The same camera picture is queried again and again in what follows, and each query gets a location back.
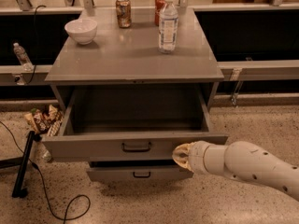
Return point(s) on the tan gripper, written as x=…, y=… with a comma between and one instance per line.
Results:
x=199, y=157

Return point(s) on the grey top drawer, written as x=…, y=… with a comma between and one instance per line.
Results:
x=131, y=123

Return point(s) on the grey drawer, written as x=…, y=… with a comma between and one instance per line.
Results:
x=131, y=123
x=104, y=171

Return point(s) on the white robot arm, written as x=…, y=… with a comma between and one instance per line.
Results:
x=241, y=161

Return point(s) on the grey lower drawer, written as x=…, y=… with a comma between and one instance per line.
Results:
x=104, y=171

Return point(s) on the grey metal drawer cabinet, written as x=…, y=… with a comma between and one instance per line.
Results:
x=131, y=55

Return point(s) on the clear plastic water bottle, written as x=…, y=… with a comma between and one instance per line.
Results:
x=168, y=27

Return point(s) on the crumpled snack bag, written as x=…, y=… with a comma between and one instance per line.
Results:
x=47, y=122

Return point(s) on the red soda can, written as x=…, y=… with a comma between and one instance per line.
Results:
x=158, y=6

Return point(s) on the white ceramic bowl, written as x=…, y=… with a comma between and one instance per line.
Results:
x=82, y=31

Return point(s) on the brown soda can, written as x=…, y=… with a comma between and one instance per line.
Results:
x=123, y=11

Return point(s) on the black metal stand leg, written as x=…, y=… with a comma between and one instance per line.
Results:
x=21, y=162

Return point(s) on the small water bottle on ledge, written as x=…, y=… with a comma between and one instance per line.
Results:
x=23, y=58

